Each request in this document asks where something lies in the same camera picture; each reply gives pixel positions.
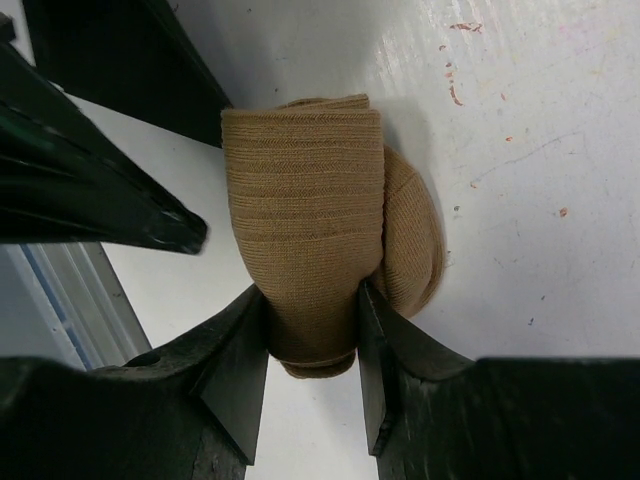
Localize aluminium frame rail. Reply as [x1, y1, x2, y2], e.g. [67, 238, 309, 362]
[1, 243, 151, 370]

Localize tan ribbed sock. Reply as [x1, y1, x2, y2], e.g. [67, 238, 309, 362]
[221, 94, 446, 379]

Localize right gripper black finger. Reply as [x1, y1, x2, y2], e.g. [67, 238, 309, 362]
[358, 282, 639, 479]
[1, 287, 268, 479]

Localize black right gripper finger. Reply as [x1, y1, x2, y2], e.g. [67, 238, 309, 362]
[1, 43, 208, 255]
[23, 0, 231, 147]

